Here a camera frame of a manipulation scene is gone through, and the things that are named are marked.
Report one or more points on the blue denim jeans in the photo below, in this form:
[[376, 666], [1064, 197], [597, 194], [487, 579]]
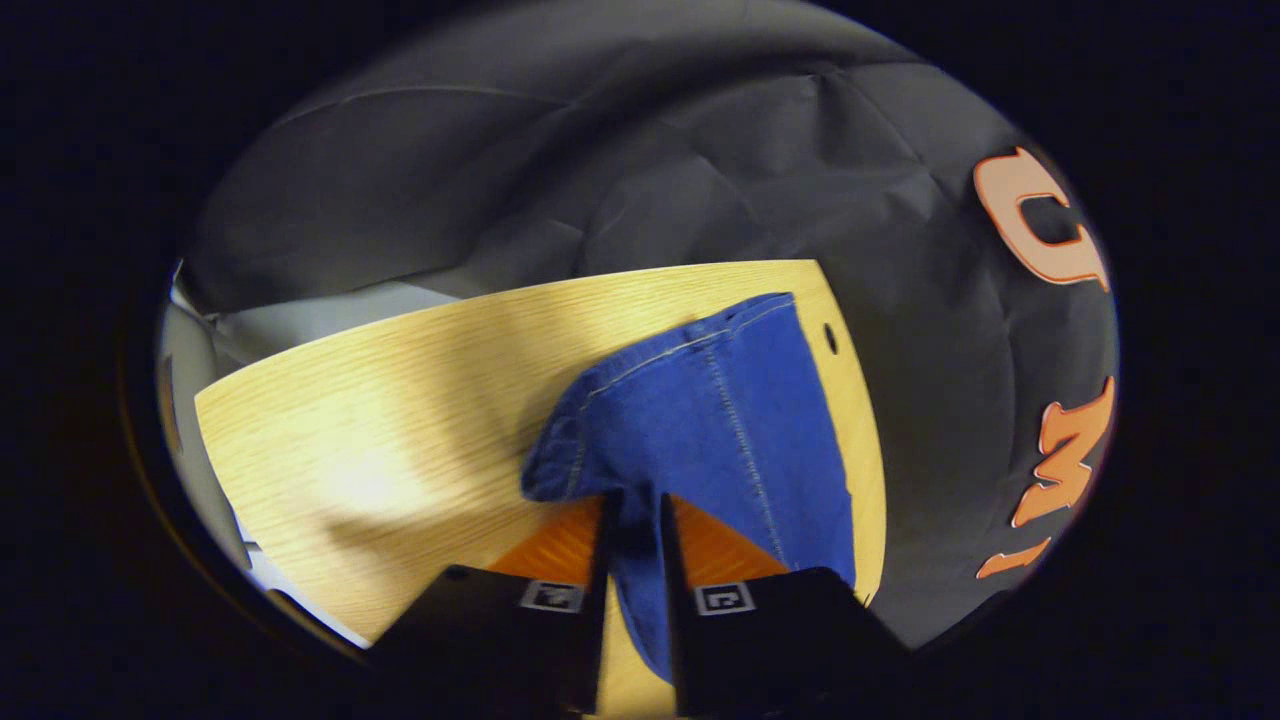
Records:
[[720, 420]]

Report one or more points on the black backdrop cloth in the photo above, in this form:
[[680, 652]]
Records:
[[600, 150]]

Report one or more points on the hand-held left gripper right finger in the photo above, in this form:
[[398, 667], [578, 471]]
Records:
[[672, 630]]

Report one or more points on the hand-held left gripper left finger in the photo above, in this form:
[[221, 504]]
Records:
[[598, 620]]

